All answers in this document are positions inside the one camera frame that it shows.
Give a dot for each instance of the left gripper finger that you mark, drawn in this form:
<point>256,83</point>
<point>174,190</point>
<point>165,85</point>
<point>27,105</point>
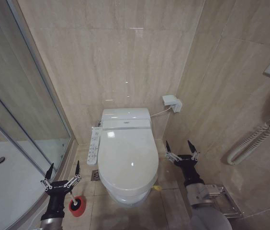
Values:
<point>49,175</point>
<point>77,171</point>

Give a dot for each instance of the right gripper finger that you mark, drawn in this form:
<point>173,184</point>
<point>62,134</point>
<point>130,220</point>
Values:
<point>192,148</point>
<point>168,148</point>

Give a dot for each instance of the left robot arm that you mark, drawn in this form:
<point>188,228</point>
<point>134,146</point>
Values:
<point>51,222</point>

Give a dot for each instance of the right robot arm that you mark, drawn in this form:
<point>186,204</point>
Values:
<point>206,210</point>

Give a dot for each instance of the red toilet brush holder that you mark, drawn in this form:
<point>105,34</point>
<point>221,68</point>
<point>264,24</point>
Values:
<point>78,207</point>

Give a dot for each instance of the white toilet lid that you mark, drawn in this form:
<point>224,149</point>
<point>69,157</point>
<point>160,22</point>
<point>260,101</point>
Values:
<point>127,158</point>

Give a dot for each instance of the white toilet body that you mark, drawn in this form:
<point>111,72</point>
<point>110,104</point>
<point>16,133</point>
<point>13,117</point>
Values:
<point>125,116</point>

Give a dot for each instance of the metal floor drain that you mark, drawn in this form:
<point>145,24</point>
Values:
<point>94,175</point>

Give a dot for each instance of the white bidet control panel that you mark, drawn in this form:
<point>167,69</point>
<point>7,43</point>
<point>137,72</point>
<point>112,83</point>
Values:
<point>93,148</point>

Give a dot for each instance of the small yellow floor object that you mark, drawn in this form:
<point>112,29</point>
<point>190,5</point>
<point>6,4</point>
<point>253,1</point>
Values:
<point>158,188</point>

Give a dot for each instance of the white shower tray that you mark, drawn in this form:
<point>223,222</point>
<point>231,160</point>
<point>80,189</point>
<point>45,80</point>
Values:
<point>8,187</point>

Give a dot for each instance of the round shower drain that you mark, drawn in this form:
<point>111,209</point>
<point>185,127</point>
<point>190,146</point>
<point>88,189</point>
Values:
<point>0,160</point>

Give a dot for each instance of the white wall socket box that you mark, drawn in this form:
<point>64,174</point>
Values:
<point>172,103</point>

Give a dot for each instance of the glass shower enclosure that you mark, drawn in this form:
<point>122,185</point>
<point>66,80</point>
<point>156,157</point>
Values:
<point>25,83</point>

